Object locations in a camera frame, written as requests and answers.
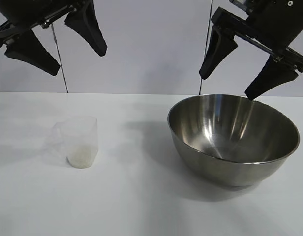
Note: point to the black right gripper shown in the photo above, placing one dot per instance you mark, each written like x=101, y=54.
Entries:
x=277, y=22

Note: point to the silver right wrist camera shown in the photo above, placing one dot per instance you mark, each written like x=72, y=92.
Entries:
x=237, y=1

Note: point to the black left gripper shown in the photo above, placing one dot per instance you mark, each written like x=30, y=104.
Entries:
x=23, y=12

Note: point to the white rice grains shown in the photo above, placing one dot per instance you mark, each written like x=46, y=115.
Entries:
x=80, y=157

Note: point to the clear plastic measuring cup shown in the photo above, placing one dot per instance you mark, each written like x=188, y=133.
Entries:
x=77, y=132

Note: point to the stainless steel mixing bowl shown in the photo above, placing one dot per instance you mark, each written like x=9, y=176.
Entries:
x=215, y=127

